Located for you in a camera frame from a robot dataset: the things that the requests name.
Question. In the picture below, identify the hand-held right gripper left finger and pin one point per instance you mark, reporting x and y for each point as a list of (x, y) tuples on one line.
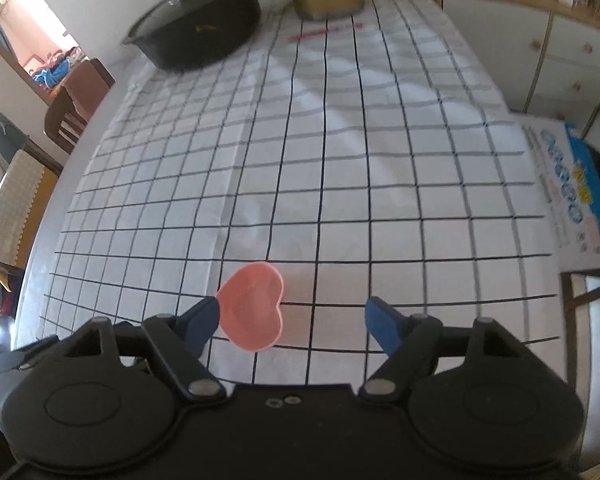
[(202, 325)]

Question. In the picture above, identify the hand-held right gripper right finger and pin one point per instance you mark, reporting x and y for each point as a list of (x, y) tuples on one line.
[(382, 325)]

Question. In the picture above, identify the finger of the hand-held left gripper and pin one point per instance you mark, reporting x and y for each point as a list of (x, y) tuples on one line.
[(10, 360)]

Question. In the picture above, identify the pink heart-shaped dish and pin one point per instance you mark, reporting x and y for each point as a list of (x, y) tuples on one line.
[(252, 310)]

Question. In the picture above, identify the white checked tablecloth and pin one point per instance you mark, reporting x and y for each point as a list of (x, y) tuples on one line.
[(355, 170)]

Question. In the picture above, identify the chair with beige cover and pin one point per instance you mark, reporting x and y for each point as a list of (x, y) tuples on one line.
[(15, 200)]

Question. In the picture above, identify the blue white printed box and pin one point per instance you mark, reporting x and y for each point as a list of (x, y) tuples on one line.
[(575, 195)]

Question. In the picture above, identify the black cooking pot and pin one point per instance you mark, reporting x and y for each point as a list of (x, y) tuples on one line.
[(205, 35)]

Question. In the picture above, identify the pile of clothes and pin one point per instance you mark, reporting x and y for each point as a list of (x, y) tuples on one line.
[(55, 70)]

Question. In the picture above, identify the red stick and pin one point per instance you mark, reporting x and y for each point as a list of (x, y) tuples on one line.
[(325, 32)]

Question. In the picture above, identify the glass pot lid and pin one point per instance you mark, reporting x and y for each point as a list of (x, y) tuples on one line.
[(190, 5)]

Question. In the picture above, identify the white wooden sideboard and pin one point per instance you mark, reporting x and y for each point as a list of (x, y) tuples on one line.
[(555, 50)]

